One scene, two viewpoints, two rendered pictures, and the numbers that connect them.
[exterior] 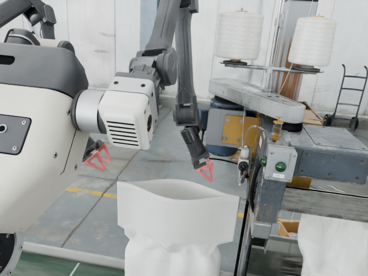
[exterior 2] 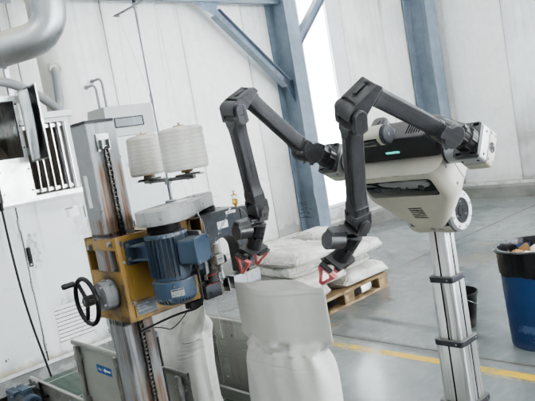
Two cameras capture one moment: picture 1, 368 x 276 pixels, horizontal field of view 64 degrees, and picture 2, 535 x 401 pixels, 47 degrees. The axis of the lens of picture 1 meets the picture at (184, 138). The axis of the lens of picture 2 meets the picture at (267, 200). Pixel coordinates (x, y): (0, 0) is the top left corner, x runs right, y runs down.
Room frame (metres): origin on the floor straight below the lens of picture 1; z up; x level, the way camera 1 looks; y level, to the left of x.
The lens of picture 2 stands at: (2.67, 1.48, 1.59)
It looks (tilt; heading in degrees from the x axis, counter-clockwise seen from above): 6 degrees down; 220
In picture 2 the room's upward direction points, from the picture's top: 10 degrees counter-clockwise
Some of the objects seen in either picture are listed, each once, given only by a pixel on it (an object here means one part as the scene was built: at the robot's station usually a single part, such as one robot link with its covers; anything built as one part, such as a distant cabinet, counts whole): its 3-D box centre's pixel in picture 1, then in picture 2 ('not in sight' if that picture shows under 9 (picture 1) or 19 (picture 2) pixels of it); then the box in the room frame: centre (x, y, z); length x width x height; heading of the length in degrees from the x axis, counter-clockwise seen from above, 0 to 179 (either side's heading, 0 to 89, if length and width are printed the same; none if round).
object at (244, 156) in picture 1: (243, 167); (219, 263); (1.01, -0.23, 1.14); 0.05 x 0.04 x 0.16; 172
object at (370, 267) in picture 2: not in sight; (351, 273); (-2.13, -1.74, 0.20); 0.67 x 0.43 x 0.15; 172
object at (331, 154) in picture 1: (304, 168); (207, 239); (0.89, -0.40, 1.21); 0.30 x 0.25 x 0.30; 82
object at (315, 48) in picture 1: (312, 41); (145, 154); (1.12, -0.43, 1.61); 0.15 x 0.14 x 0.17; 82
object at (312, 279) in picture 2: not in sight; (306, 278); (-1.52, -1.81, 0.32); 0.66 x 0.43 x 0.15; 174
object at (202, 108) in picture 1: (203, 119); (195, 252); (1.26, -0.08, 1.25); 0.10 x 0.08 x 0.12; 17
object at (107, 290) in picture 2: not in sight; (105, 294); (1.42, -0.42, 1.14); 0.11 x 0.06 x 0.11; 82
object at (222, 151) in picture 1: (224, 127); (171, 266); (1.30, -0.18, 1.21); 0.15 x 0.15 x 0.25
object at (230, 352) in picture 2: not in sight; (220, 354); (0.56, -0.81, 0.53); 1.05 x 0.02 x 0.41; 82
